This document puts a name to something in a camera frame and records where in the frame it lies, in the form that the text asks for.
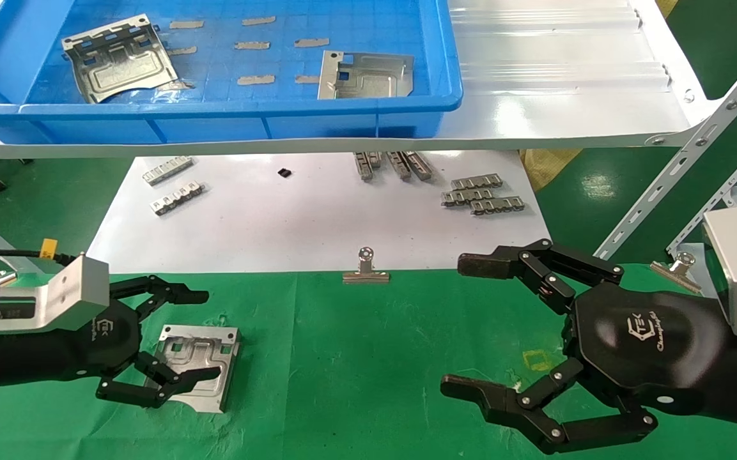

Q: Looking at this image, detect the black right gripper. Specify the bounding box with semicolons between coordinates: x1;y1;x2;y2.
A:
440;238;737;456

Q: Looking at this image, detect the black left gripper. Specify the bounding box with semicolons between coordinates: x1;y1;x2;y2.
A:
0;276;222;410

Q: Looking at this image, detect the stamped sheet metal plate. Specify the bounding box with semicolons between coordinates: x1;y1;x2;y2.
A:
317;50;415;100
144;325;241;413
61;13;178;104

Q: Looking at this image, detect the yellow plastic bag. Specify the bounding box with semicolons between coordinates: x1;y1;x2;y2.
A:
520;149;583;192

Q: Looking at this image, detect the green table cloth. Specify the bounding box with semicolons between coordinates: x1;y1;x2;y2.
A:
0;263;737;460

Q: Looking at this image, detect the white board sheet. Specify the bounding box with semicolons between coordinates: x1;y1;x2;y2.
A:
77;150;553;274

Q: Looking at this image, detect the blue plastic bin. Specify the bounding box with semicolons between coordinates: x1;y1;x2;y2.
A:
0;0;463;145

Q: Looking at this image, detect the white slanted shelf board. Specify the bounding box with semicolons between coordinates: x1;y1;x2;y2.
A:
0;0;720;159

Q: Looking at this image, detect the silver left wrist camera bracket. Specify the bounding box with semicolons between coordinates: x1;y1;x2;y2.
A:
0;254;111;337

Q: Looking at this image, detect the black cable with yellow tag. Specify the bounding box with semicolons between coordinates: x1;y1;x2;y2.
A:
0;238;80;264

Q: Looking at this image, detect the white perforated rack frame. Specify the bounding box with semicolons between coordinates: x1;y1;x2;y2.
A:
594;32;737;261

